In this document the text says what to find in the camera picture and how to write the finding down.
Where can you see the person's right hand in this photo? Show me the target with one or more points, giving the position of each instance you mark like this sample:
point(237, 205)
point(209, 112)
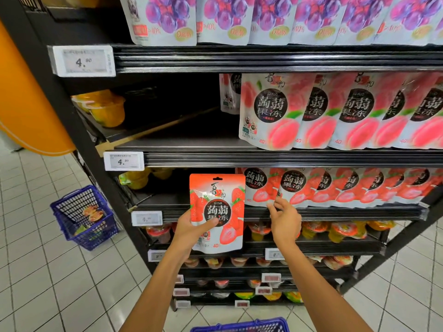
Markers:
point(286, 228)

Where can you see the person's left forearm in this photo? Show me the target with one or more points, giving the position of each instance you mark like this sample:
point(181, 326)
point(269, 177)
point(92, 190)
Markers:
point(156, 294)

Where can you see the person's right forearm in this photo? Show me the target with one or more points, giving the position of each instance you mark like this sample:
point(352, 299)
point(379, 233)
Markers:
point(325, 294)

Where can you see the row of red-white bags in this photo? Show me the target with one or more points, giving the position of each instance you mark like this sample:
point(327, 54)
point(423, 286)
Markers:
point(360, 193)

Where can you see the orange snack packets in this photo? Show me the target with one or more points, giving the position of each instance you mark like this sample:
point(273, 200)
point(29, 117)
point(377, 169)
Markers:
point(92, 214)

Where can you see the blue plastic shopping basket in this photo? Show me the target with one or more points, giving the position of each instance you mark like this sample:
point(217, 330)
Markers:
point(242, 325)
point(66, 217)

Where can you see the row of pink-white bags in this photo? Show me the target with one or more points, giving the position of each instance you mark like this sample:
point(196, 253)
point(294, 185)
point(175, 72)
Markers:
point(346, 114)

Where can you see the row of small yellow-green cups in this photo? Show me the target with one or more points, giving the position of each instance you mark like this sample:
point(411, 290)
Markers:
point(214, 262)

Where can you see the person's left hand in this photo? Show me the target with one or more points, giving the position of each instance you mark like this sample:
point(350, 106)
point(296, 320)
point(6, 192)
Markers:
point(188, 235)

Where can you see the orange aisle sign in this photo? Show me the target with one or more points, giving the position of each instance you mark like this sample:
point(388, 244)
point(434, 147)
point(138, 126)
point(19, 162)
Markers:
point(28, 100)

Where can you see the dark grey metal shelf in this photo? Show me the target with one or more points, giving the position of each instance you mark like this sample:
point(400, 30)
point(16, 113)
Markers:
point(242, 58)

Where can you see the pink-white jelly bag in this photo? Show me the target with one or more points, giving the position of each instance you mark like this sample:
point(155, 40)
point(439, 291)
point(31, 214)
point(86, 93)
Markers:
point(225, 93)
point(236, 100)

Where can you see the row of purple-white bags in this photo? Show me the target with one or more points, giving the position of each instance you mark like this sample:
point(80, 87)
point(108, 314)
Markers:
point(277, 17)

